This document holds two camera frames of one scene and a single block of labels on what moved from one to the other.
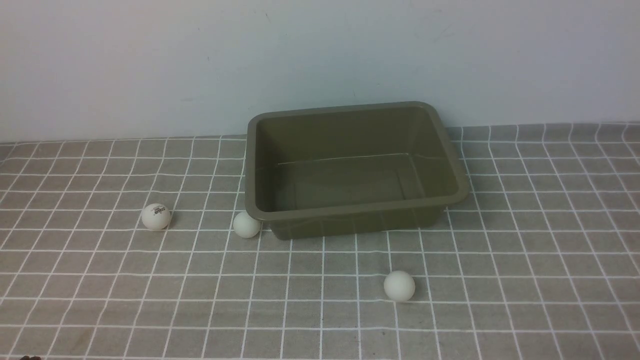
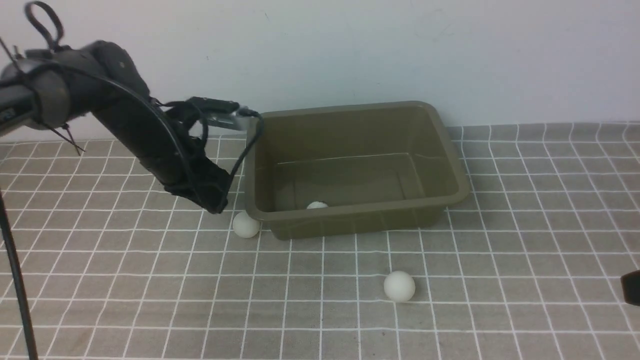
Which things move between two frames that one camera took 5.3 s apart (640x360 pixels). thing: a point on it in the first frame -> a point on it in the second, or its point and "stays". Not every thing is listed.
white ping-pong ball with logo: [155, 217] -> [317, 205]
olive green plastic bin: [321, 172] stays
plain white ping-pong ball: [246, 226] stays
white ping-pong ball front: [399, 285] stays
